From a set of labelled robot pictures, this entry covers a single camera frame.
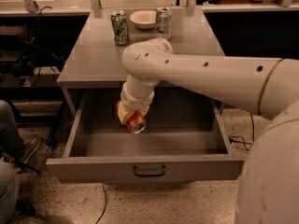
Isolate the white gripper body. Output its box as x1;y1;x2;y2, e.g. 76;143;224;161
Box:
121;83;154;111

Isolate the red coke can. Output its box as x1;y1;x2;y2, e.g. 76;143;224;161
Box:
125;111;146;134

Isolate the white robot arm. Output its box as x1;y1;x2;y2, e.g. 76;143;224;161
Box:
117;38;299;224

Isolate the grey open top drawer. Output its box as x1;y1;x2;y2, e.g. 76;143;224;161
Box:
47;88;244;183

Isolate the white green soda can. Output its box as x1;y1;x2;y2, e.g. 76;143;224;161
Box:
155;7;172;40

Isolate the grey cabinet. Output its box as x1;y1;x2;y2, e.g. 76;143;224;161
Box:
57;7;238;117

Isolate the white bowl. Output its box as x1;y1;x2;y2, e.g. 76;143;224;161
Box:
130;10;156;30

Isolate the person shoe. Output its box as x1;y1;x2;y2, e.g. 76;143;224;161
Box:
21;135;41;164

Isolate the dark equipment at left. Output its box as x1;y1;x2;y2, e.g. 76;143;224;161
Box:
0;7;65;87

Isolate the person leg in jeans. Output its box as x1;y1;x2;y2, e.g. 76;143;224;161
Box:
0;99;26;224

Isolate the black drawer handle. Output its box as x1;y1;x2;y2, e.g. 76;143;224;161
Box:
133;165;166;178

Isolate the black cable under drawer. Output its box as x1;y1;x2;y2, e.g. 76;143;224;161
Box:
94;182;108;224

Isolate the black cable on floor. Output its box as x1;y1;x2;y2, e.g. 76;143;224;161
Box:
228;112;256;152

